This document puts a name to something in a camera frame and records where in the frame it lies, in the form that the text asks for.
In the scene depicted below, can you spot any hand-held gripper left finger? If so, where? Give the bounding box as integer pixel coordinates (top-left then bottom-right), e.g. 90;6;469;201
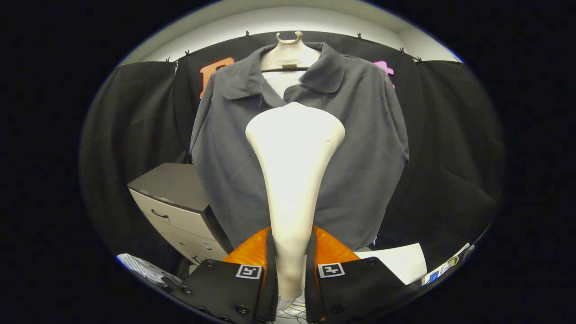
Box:
170;226;279;323

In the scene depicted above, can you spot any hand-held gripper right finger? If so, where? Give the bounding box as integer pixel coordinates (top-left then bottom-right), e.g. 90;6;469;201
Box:
304;225;414;324

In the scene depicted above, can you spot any white garment steamer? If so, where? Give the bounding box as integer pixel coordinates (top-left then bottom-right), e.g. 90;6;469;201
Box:
245;102;346;301

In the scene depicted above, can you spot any grey collared shirt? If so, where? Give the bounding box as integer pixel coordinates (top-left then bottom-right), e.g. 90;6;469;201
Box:
189;41;410;252

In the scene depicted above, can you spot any white table board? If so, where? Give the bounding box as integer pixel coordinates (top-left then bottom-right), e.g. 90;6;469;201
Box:
355;243;428;285

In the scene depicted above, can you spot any white power box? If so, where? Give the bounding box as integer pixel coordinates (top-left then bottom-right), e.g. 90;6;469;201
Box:
422;243;471;286

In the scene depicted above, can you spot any striped grey cloth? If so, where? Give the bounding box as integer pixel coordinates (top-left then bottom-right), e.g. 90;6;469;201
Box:
116;253;183;288

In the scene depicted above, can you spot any grey drawer cabinet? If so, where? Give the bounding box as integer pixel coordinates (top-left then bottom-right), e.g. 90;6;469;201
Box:
127;163;234;266

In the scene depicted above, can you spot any black backdrop cloth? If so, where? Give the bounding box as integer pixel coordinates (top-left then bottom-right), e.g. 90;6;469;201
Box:
79;31;504;279

